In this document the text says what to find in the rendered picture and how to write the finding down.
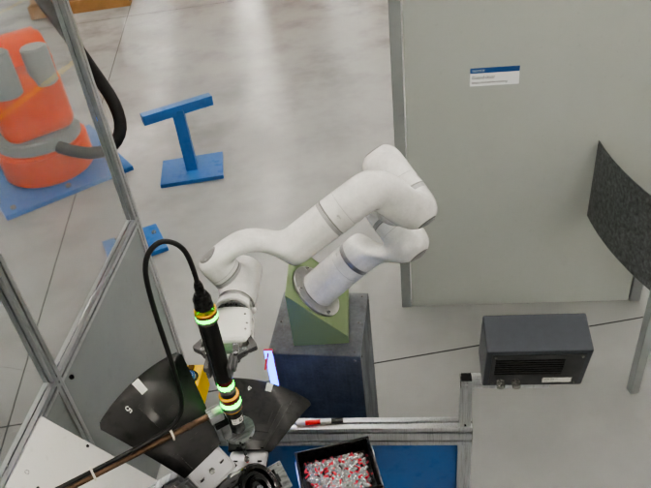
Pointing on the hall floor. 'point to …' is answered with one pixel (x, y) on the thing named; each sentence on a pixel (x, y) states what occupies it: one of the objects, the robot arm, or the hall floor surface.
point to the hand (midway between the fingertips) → (220, 366)
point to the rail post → (463, 466)
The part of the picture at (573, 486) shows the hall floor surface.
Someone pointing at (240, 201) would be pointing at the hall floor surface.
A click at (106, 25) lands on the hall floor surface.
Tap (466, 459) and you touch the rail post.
